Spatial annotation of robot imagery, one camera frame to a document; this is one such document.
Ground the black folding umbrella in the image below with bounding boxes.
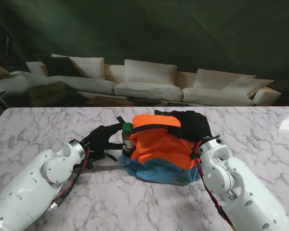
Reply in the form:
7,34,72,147
88,151,118,169

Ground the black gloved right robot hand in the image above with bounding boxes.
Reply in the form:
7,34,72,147
167,110,212,141

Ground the orange and blue backpack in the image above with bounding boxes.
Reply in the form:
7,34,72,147
116,110,204,186

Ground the brown bottle with green cap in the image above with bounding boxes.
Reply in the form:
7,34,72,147
121,122,135,154

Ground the red black arm cable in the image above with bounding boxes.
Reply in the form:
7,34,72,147
190,141,236,231
48,146,92,212

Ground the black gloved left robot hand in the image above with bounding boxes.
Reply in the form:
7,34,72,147
81,123,126,157

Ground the dark brown cushion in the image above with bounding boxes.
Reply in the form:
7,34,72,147
33,54,82,77

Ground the red black right arm cable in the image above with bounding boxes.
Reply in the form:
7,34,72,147
190,141,236,231

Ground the cream sofa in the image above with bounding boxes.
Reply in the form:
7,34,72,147
0,54,282,106

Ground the red black left arm cable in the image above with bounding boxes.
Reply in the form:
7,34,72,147
48,146,92,212

